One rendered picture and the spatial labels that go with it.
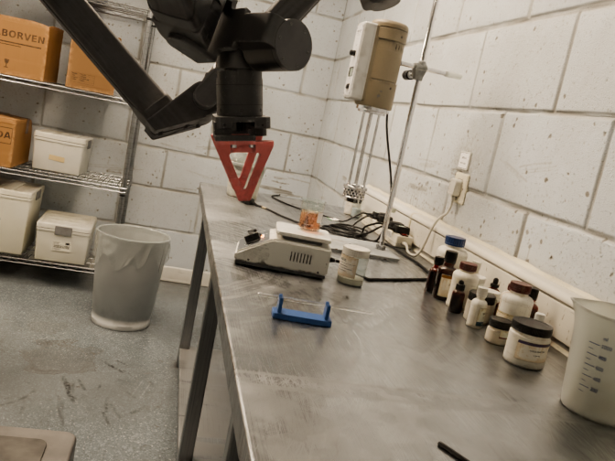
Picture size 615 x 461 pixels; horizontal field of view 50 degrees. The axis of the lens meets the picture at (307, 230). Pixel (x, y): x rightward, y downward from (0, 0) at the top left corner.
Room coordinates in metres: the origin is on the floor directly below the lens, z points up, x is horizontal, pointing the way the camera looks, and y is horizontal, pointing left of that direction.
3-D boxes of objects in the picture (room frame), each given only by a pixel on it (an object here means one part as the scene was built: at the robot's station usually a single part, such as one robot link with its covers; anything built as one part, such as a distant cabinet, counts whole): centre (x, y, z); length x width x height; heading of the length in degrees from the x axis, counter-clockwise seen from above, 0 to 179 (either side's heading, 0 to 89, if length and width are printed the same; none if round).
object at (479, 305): (1.24, -0.35, 0.79); 0.03 x 0.03 x 0.08
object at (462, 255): (1.52, -0.34, 0.81); 0.07 x 0.07 x 0.13
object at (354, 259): (1.39, -0.11, 0.79); 0.06 x 0.06 x 0.08
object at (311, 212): (1.44, 0.00, 0.87); 0.06 x 0.05 x 0.08; 82
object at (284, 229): (1.42, 0.01, 0.83); 0.12 x 0.12 x 0.01; 5
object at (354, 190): (1.81, -0.11, 1.02); 0.07 x 0.07 x 0.25
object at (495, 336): (1.17, -0.38, 0.77); 0.04 x 0.04 x 0.04
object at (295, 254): (1.42, 0.03, 0.79); 0.22 x 0.13 x 0.08; 95
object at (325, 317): (1.06, -0.02, 0.77); 0.10 x 0.03 x 0.04; 98
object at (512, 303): (1.21, -0.41, 0.80); 0.06 x 0.06 x 0.11
